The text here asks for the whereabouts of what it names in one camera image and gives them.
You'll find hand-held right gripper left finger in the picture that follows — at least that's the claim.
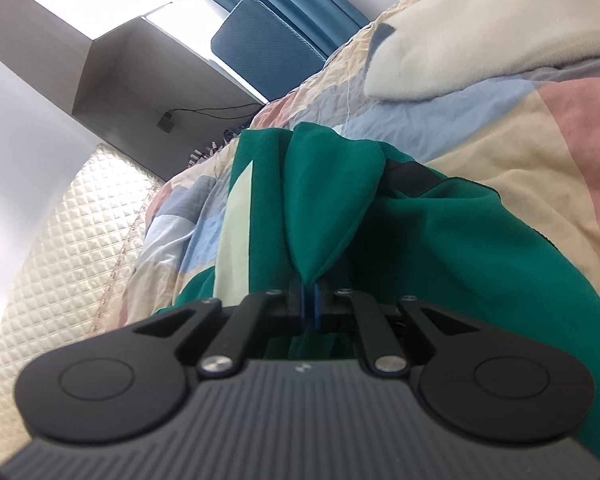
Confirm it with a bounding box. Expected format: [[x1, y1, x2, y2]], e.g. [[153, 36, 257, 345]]
[[134, 286, 312, 381]]

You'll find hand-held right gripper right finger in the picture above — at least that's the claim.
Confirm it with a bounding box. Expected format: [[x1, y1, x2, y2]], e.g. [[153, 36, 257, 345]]
[[313, 282, 482, 380]]

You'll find green sweater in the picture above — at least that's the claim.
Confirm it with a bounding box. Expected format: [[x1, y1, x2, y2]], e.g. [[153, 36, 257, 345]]
[[170, 121, 600, 480]]

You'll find group of small bottles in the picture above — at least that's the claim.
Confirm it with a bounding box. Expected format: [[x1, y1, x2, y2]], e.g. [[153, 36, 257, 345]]
[[187, 127, 246, 168]]

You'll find cream quilted headboard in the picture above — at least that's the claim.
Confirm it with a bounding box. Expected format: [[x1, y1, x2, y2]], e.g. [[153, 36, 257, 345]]
[[0, 142, 168, 453]]

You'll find patchwork quilt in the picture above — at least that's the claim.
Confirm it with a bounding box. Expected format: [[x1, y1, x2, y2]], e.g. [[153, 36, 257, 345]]
[[125, 0, 600, 321]]

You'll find blue chair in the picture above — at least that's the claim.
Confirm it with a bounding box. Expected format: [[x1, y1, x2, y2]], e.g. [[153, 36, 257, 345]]
[[210, 0, 326, 103]]

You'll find white fluffy blanket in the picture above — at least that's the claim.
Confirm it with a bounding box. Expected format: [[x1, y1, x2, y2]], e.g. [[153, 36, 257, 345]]
[[365, 0, 600, 103]]

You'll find grey wardrobe cabinet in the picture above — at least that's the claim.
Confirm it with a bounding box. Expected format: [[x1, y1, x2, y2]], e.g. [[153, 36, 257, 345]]
[[0, 0, 276, 181]]

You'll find black cable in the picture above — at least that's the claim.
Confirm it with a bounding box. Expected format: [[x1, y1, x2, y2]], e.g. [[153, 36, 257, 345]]
[[167, 102, 266, 121]]

